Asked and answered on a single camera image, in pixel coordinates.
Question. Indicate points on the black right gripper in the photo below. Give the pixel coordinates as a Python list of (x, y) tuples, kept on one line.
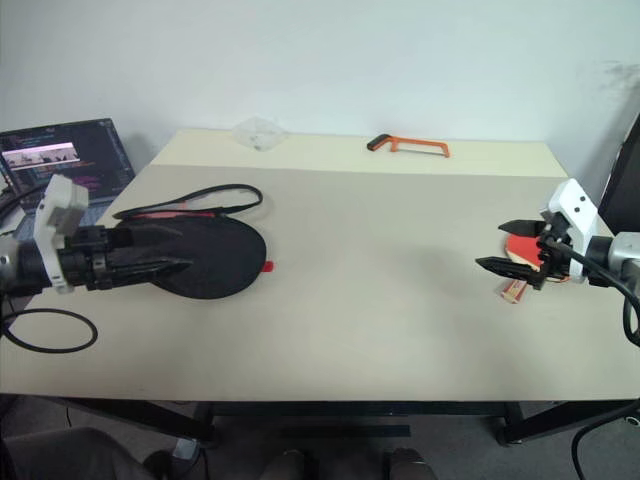
[(550, 260)]

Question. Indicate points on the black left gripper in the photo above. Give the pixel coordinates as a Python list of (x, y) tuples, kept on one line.
[(90, 255)]

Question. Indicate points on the black table frame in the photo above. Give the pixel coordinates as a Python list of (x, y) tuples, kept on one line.
[(350, 410)]

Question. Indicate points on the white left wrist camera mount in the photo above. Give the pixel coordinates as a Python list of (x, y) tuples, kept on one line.
[(62, 192)]

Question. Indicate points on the clear plastic bag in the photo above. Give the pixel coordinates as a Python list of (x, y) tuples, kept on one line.
[(260, 135)]

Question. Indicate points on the open laptop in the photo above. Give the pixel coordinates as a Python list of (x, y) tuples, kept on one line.
[(100, 150)]

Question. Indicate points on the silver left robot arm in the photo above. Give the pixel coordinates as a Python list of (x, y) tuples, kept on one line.
[(7, 260)]

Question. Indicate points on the red zipper pull tab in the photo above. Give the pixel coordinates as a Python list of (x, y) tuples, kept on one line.
[(268, 267)]

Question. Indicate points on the dark rounded shape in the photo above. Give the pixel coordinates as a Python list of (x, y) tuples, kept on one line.
[(407, 465)]

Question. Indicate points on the black flat panel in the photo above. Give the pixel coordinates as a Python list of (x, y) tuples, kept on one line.
[(625, 190)]

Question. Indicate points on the red and black zippered pouch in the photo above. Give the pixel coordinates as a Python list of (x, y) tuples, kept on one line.
[(225, 260)]

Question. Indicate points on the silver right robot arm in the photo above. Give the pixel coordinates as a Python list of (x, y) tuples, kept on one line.
[(625, 247)]

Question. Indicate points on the red table tennis paddle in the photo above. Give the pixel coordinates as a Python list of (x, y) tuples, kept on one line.
[(517, 247)]

